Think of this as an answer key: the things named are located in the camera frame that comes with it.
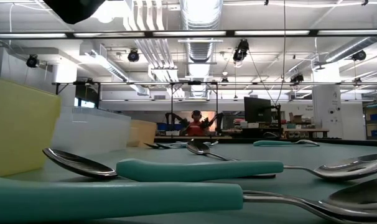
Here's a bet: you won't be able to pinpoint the dark metal spoon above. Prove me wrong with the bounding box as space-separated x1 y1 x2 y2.
144 142 172 150
42 147 276 180
186 139 242 162

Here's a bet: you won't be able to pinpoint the teal-handled spoon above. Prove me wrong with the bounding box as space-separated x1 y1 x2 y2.
116 152 377 183
253 139 320 147
0 174 377 224

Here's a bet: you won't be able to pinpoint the person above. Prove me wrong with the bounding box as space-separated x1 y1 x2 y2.
184 110 210 137

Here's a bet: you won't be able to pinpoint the blue storage bins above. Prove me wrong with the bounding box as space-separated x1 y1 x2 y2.
156 122 185 131

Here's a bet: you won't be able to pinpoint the orange plastic bin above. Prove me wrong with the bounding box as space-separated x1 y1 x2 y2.
127 119 157 148

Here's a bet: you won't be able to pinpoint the black background monitor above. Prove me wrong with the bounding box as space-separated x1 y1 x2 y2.
243 96 272 124

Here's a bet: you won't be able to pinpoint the black monitor stand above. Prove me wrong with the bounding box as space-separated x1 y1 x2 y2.
271 104 284 139

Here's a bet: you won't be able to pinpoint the clear plastic bin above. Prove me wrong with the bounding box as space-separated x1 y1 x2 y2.
51 106 132 156

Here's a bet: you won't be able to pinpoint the green table mat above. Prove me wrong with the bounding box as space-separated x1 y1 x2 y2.
1 141 377 224

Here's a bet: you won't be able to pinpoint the cardboard box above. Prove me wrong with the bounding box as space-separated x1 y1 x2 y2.
289 112 304 124

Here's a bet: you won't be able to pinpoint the white pillar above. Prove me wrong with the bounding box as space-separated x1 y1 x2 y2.
312 63 343 139

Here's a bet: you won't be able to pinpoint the yellow plastic bin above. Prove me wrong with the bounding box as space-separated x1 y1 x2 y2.
0 75 62 177

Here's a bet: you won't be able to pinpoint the storage shelf with bins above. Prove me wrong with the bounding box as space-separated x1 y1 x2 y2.
362 102 377 141

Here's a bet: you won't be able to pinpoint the black metal station frame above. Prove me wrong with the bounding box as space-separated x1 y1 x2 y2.
51 80 377 138

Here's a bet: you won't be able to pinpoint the silver ribbed ceiling duct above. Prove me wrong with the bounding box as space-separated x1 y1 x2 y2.
179 0 224 99

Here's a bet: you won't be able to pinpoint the black ceiling camera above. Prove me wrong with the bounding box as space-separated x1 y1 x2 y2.
351 49 368 62
127 49 141 63
289 72 305 85
26 54 40 68
232 39 250 68

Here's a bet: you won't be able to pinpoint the white rectangular ceiling duct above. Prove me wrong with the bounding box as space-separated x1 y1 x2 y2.
78 40 151 96

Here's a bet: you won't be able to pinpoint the black hanging cable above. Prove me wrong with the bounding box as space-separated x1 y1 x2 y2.
248 0 286 106

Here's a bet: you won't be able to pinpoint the slanted silver ceiling duct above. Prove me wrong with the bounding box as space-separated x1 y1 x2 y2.
312 35 377 72

